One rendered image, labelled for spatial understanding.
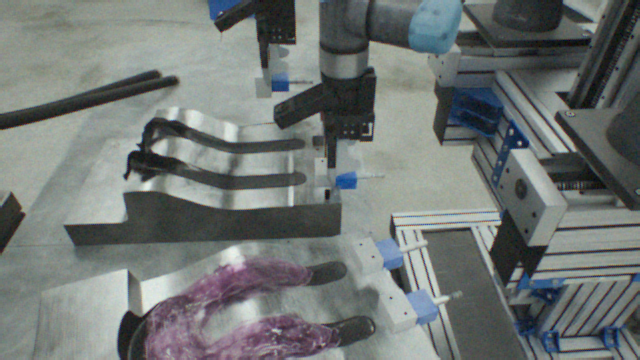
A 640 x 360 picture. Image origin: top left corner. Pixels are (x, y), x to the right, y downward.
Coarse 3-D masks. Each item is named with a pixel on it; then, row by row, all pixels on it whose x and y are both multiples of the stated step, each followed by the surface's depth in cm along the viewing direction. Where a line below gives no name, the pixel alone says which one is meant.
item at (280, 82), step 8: (256, 72) 99; (288, 72) 102; (256, 80) 98; (272, 80) 99; (280, 80) 99; (288, 80) 100; (296, 80) 101; (304, 80) 101; (312, 80) 101; (256, 88) 99; (264, 88) 99; (272, 88) 100; (280, 88) 100; (288, 88) 100; (264, 96) 101; (272, 96) 102
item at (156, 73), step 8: (144, 72) 125; (152, 72) 126; (160, 72) 129; (120, 80) 119; (128, 80) 120; (136, 80) 122; (144, 80) 124; (96, 88) 113; (104, 88) 114; (112, 88) 116; (80, 96) 109
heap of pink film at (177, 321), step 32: (256, 256) 66; (192, 288) 63; (224, 288) 62; (256, 288) 63; (288, 288) 65; (160, 320) 60; (192, 320) 60; (256, 320) 57; (288, 320) 59; (160, 352) 57; (192, 352) 56; (224, 352) 56; (256, 352) 55; (288, 352) 56; (320, 352) 59
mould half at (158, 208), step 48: (192, 144) 86; (96, 192) 84; (144, 192) 74; (192, 192) 77; (240, 192) 81; (288, 192) 80; (336, 192) 80; (96, 240) 81; (144, 240) 82; (192, 240) 83
